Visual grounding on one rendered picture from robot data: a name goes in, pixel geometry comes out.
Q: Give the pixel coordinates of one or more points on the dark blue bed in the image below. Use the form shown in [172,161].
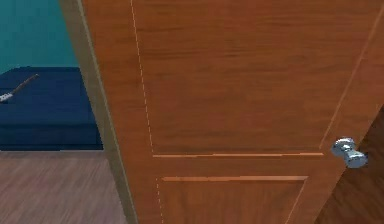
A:
[50,110]

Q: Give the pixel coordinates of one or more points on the brown wooden room door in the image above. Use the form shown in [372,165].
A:
[233,100]

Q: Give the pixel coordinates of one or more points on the silver round door knob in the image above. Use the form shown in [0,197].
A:
[348,152]

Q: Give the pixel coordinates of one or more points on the grey stick with white end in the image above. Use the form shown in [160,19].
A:
[20,87]

